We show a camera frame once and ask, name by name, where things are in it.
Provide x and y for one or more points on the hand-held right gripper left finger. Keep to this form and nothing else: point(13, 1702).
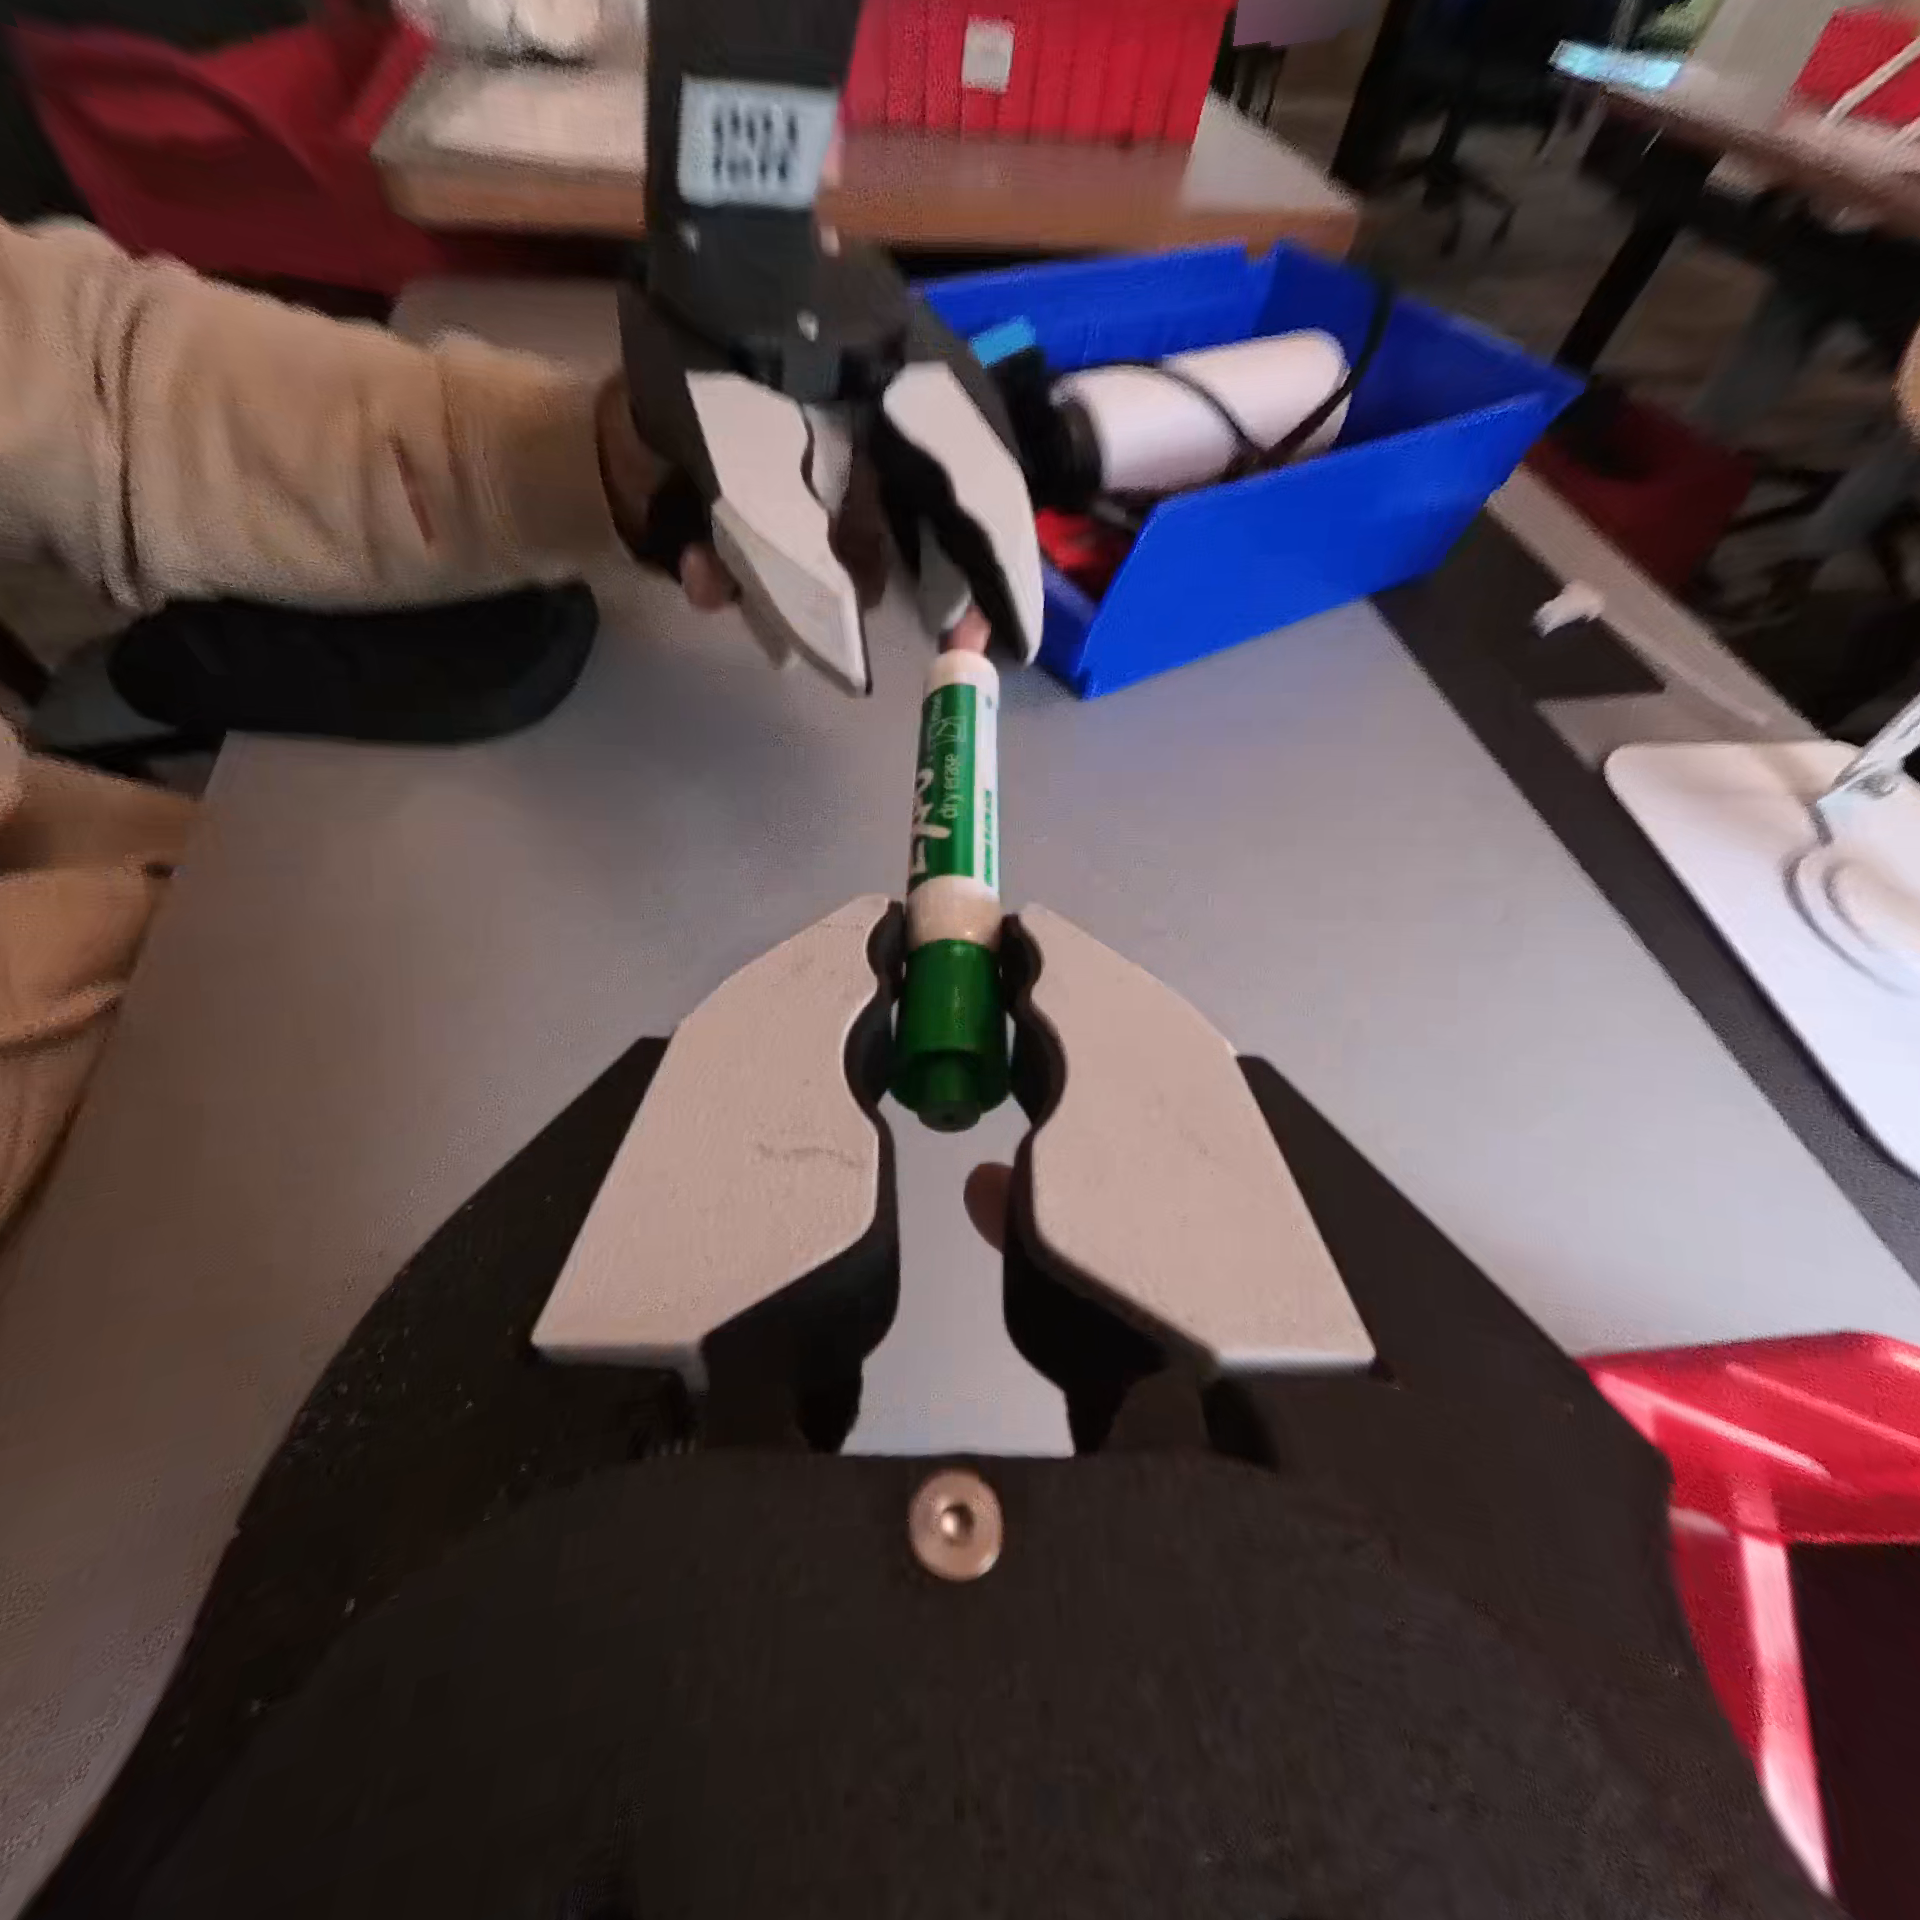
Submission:
point(721, 1185)

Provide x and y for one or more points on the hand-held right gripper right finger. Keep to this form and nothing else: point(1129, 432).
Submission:
point(1185, 1200)

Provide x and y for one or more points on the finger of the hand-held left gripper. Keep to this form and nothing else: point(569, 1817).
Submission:
point(780, 511)
point(974, 481)

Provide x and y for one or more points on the white tube green label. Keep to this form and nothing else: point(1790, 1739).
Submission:
point(955, 779)

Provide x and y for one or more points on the blue storage bin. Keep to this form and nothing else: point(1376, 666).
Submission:
point(1277, 555)

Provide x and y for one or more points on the red storage bin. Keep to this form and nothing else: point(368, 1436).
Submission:
point(1769, 1441)

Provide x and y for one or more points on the person's left forearm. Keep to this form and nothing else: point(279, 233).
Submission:
point(300, 422)

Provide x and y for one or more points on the person's left hand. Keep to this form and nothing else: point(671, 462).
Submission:
point(645, 481)

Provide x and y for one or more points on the person's right hand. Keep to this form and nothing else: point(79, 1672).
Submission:
point(991, 1200)

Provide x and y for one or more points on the red block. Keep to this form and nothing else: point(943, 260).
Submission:
point(1088, 546)

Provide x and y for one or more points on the teal foam block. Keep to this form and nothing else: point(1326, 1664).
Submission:
point(1004, 340)

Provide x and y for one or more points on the white cylindrical bottle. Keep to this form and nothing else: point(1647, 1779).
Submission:
point(1200, 404)

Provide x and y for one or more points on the wooden edged table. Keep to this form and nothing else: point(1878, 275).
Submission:
point(1049, 188)
point(1769, 136)

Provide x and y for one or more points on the red parts bin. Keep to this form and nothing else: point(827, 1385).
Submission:
point(1049, 59)

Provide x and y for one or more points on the red plastic bin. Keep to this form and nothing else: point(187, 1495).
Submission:
point(225, 136)

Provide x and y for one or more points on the white metal stand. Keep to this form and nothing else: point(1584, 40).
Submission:
point(1757, 870)

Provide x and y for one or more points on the red tote bag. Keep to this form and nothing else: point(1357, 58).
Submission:
point(1651, 495)

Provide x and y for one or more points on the person's beige hoodie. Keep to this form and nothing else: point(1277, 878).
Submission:
point(77, 930)

